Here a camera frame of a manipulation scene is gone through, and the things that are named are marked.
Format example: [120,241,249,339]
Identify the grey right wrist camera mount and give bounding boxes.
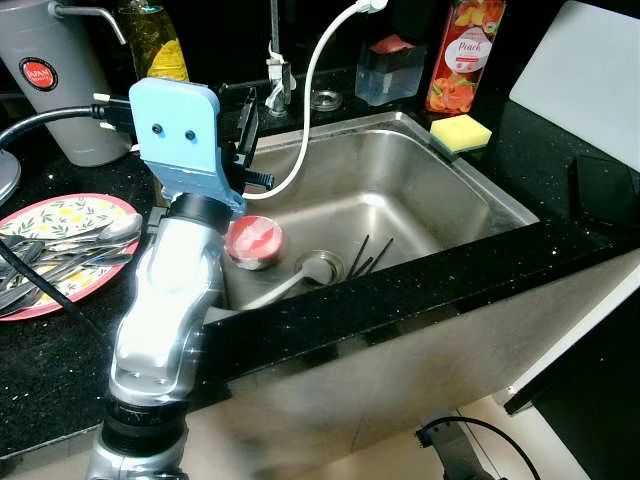
[430,422,491,480]

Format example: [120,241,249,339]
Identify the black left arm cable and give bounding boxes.
[0,93,136,336]

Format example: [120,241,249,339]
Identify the peach dish soap bottle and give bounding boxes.
[425,0,508,116]

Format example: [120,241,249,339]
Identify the stainless steel sink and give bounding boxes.
[150,110,541,313]

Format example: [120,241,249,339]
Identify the white flexible hose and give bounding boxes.
[243,0,391,201]

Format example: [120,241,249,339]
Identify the clear dispenser red top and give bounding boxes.
[355,35,428,107]

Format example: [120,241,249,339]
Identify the grey thermos jug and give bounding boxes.
[0,0,136,168]

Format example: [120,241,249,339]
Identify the black box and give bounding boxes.
[570,152,640,229]

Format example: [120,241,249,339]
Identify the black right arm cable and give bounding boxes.
[415,414,541,480]

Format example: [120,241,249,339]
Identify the black side cabinet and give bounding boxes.
[503,290,640,480]

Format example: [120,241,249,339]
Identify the chrome faucet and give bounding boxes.
[263,0,297,116]

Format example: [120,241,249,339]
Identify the yellow liquid bottle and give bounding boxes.
[115,0,191,83]

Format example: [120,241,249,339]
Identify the floral plate pink rim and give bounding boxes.
[0,193,143,323]

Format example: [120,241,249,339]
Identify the white cutting board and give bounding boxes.
[510,0,640,171]

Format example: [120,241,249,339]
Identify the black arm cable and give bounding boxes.
[415,414,541,480]
[0,93,136,336]

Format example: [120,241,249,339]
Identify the yellow sponge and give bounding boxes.
[430,114,494,156]

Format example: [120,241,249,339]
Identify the white ceramic spoon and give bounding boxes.
[238,255,341,313]

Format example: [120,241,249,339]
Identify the red bowl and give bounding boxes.
[224,214,285,272]

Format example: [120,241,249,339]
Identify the metal spoon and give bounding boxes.
[0,213,143,263]

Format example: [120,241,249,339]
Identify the sink drain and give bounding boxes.
[300,250,346,286]

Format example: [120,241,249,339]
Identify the black chopstick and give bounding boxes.
[345,234,371,281]
[357,237,396,279]

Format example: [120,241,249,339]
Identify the grey cabinet panel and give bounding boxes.
[195,250,640,461]

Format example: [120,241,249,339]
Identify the metal counter hole ring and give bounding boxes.
[310,90,343,111]

